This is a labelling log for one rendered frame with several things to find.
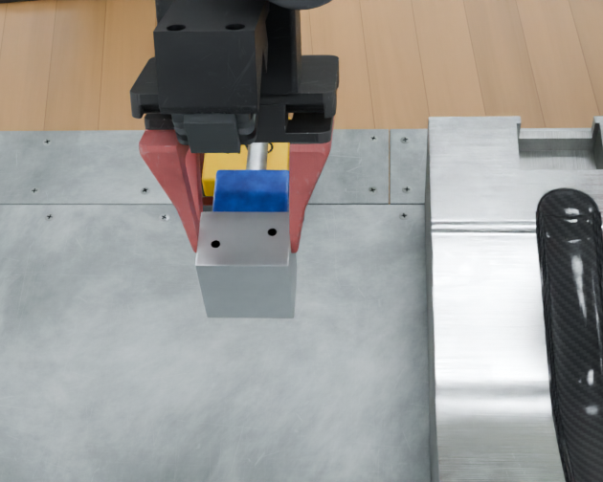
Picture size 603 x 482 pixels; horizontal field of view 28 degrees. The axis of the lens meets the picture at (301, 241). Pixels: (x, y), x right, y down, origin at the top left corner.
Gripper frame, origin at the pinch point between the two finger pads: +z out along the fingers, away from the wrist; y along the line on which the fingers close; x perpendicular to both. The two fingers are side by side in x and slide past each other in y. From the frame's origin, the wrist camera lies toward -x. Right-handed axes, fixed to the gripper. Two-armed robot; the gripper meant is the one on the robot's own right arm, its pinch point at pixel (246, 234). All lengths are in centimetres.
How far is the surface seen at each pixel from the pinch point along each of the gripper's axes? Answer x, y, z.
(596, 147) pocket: 15.3, 21.3, 0.8
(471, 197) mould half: 9.6, 12.9, 1.9
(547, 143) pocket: 15.9, 18.2, 0.8
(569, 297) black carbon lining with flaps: 4.1, 18.4, 6.0
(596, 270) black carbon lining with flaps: 5.4, 20.1, 4.8
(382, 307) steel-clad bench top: 12.0, 7.4, 10.9
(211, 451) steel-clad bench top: 2.5, -3.2, 16.1
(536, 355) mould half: 0.4, 16.1, 7.7
